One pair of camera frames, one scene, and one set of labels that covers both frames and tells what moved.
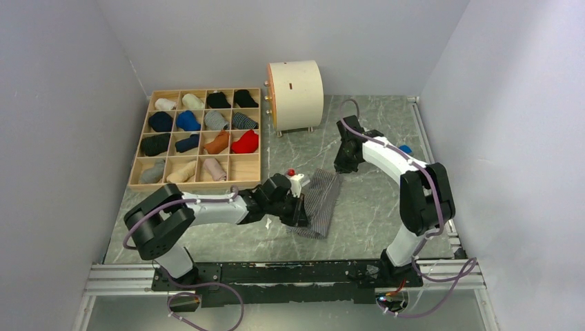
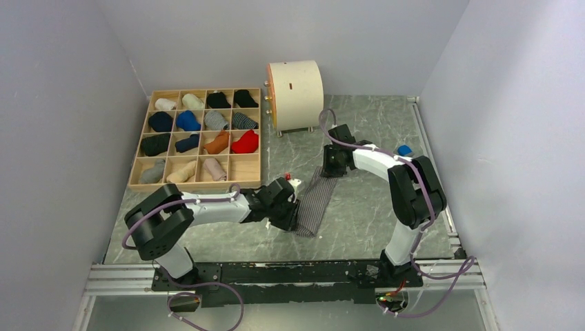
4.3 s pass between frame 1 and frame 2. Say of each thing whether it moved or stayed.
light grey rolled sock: stayed
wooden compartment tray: stayed
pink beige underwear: stayed
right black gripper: moved
